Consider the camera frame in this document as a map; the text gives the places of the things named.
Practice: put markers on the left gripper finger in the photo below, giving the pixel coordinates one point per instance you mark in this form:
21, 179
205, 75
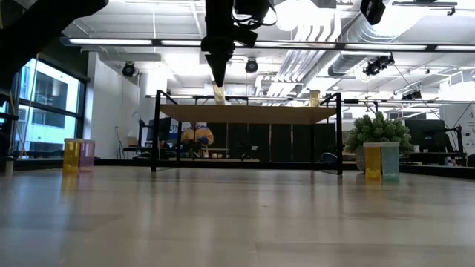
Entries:
224, 63
214, 63

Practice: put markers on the yellow medicine bottle white cap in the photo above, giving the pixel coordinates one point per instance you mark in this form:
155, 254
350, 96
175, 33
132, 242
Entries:
219, 96

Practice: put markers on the clear cup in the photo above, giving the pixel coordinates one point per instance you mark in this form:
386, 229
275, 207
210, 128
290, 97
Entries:
314, 99

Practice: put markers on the orange medicine bottle white cap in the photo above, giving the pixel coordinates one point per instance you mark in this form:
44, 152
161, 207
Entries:
373, 163
71, 155

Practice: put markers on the teal medicine bottle white cap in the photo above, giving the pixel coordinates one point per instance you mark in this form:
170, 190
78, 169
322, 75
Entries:
390, 163

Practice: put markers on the pink medicine bottle white cap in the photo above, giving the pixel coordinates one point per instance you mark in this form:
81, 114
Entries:
87, 155

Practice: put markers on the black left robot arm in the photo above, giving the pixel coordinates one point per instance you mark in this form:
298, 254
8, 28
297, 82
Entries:
37, 29

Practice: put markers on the wooden shelf black metal legs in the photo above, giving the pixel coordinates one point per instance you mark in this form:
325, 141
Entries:
245, 114

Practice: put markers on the black round ceiling spotlight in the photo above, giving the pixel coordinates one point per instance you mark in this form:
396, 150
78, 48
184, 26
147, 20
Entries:
251, 65
128, 69

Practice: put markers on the black track light cluster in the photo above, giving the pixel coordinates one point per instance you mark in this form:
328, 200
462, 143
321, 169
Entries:
412, 95
378, 66

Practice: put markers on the long overhead light bar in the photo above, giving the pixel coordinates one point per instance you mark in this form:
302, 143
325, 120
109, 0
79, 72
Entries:
156, 42

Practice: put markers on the person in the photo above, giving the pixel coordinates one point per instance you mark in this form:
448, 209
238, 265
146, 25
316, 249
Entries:
198, 134

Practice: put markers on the black computer monitor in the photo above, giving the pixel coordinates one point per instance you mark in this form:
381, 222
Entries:
425, 131
161, 129

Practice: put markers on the black cabinet row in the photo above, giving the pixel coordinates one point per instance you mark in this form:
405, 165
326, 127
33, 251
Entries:
282, 142

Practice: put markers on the cardboard box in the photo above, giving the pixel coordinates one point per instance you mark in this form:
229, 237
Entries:
131, 141

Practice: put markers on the green artificial potted plant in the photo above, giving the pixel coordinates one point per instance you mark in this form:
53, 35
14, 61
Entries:
378, 130

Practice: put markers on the dark office desk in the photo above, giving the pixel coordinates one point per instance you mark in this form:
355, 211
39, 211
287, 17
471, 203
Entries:
426, 157

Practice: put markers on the large window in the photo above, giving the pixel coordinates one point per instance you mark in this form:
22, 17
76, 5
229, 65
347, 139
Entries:
52, 111

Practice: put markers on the black equipment stand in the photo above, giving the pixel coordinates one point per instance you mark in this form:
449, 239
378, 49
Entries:
5, 146

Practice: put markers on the small white cylinder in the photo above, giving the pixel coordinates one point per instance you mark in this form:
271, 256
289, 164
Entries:
9, 167

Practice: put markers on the silver ventilation duct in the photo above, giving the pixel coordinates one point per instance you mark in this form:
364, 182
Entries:
371, 33

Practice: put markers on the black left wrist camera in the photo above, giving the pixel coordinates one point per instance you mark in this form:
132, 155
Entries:
252, 7

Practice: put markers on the black aluminium table frame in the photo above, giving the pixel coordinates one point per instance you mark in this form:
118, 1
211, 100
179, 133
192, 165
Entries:
222, 165

